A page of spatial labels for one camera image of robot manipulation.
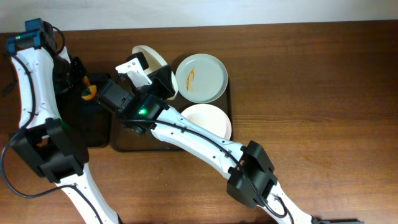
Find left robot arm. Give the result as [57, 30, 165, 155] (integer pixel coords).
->
[1, 18, 121, 223]

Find white plate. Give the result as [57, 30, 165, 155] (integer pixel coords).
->
[181, 104, 232, 140]
[132, 45, 178, 100]

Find green and orange sponge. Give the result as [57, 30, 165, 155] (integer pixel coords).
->
[81, 76, 97, 101]

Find brown translucent tray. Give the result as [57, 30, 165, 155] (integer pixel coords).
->
[110, 82, 233, 152]

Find grey-white plate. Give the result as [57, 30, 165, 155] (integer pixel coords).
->
[175, 54, 229, 103]

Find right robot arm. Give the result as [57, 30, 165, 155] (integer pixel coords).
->
[96, 53, 318, 223]

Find black tray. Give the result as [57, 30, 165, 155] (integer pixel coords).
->
[56, 73, 111, 147]

